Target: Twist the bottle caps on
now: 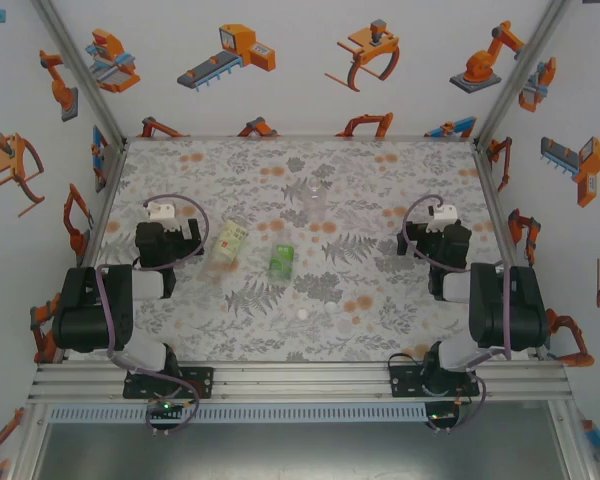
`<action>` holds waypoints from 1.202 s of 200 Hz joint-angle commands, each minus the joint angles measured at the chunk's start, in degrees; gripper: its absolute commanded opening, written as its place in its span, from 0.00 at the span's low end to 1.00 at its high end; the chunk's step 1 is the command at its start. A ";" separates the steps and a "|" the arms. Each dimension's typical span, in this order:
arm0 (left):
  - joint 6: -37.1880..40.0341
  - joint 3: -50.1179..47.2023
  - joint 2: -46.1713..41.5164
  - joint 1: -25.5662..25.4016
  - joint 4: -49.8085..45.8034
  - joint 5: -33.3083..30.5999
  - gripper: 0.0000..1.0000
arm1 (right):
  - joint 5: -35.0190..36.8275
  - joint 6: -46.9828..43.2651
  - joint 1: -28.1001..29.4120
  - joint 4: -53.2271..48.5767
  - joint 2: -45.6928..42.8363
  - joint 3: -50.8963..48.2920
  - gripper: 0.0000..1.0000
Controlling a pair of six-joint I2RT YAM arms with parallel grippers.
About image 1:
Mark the clear unlabelled plastic bottle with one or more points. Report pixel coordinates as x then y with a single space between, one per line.
315 205

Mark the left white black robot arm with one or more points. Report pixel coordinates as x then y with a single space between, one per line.
85 320

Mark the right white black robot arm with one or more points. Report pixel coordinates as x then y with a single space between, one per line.
522 320

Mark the floral tablecloth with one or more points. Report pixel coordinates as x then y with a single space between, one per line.
380 210

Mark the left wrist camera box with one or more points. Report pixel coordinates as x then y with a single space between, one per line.
161 212

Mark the aluminium table side rail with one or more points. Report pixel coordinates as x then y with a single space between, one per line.
493 200
100 210

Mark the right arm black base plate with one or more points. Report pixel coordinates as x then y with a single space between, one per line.
402 380

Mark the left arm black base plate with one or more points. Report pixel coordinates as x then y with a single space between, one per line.
202 382

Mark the aluminium table end rail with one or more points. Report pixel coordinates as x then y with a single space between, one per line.
300 137

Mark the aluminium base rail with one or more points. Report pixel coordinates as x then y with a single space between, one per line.
300 382

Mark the aluminium corner post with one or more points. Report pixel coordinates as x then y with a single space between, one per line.
522 70
80 70

